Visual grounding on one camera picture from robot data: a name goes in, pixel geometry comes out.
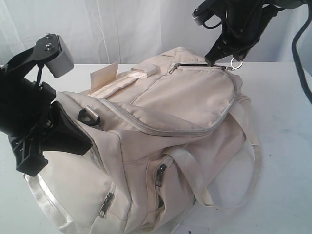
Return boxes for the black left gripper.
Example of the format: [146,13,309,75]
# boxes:
[0,64,92,176]

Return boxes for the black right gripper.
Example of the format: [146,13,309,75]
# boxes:
[204,0,277,65]

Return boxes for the cream fabric duffel bag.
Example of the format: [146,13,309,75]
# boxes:
[25,47,262,234]

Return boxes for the colourful key tag bunch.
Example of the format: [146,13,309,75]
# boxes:
[230,57,243,71]

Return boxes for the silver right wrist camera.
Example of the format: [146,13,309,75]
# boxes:
[192,0,221,29]

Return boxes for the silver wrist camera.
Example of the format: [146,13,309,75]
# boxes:
[192,0,221,29]
[34,34,74,78]

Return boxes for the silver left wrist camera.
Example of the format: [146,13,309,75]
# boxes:
[34,34,74,78]

